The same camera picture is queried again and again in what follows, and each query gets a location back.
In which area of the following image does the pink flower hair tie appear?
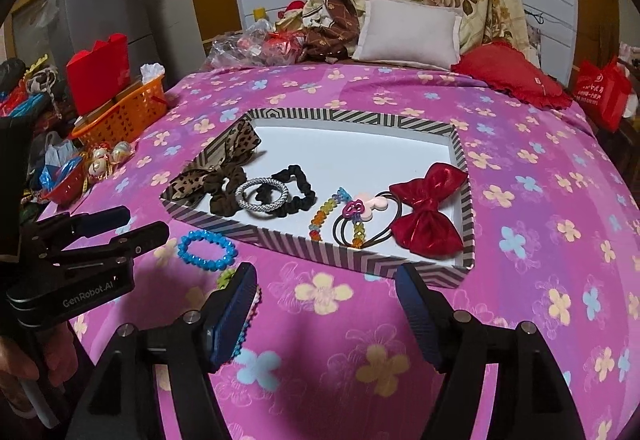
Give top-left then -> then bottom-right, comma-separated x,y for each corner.
340,190 -> 401,246

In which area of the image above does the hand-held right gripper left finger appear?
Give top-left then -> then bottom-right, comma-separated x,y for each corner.
67,262 -> 261,440

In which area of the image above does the red satin bow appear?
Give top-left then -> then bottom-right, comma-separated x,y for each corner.
389,162 -> 470,256

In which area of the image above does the silver braided hair tie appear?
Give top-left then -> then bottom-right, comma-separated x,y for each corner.
235,177 -> 291,213

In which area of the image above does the green and pink bead bracelet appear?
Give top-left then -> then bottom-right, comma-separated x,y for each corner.
216,269 -> 263,361

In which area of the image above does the multicolour bead hair tie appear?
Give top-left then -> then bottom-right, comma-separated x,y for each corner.
332,207 -> 368,251

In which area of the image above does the brown patterned cloth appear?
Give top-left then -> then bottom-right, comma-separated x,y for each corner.
300,5 -> 361,62

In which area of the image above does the small red plastic basket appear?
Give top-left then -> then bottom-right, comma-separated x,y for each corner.
40,162 -> 88,206

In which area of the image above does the brown scrunchie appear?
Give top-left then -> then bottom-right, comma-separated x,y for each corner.
207,163 -> 251,216

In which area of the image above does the blue plastic bag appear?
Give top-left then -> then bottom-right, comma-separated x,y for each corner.
39,155 -> 83,191

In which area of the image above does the clear plastic bag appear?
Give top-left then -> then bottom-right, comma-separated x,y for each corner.
207,20 -> 278,68

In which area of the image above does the blue bead bracelet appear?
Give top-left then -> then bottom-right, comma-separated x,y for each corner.
177,229 -> 236,271

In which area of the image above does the red cushion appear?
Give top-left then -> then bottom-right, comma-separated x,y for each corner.
451,40 -> 573,111

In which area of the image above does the pink floral bedsheet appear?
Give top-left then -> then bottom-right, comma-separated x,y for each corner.
37,62 -> 640,440

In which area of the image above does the striped jewelry box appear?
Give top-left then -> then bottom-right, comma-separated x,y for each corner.
160,106 -> 476,290

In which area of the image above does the black scrunchie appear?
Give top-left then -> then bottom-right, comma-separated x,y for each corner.
250,164 -> 317,217

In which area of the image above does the orange plastic basket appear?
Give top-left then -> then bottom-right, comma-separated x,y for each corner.
70,75 -> 168,148

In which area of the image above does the red shopping bag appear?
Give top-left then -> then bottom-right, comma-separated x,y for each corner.
572,55 -> 633,131

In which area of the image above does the red gift bag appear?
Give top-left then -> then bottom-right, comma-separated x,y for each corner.
66,34 -> 132,116

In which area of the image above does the multicolour bead bracelet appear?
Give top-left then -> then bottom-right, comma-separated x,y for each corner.
309,187 -> 351,242

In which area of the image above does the person's left hand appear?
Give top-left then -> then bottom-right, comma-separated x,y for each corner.
0,322 -> 76,396

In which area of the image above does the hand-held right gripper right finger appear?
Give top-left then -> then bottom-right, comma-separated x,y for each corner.
394,262 -> 576,440

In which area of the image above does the red wrapped packet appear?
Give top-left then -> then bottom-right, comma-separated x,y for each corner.
265,31 -> 306,66

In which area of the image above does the leopard print bow hair tie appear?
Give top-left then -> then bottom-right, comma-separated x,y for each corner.
165,120 -> 263,202

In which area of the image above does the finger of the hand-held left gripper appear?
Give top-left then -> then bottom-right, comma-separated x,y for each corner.
47,221 -> 171,266
37,206 -> 132,241

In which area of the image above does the white pillow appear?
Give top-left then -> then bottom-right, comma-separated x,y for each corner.
351,0 -> 463,71

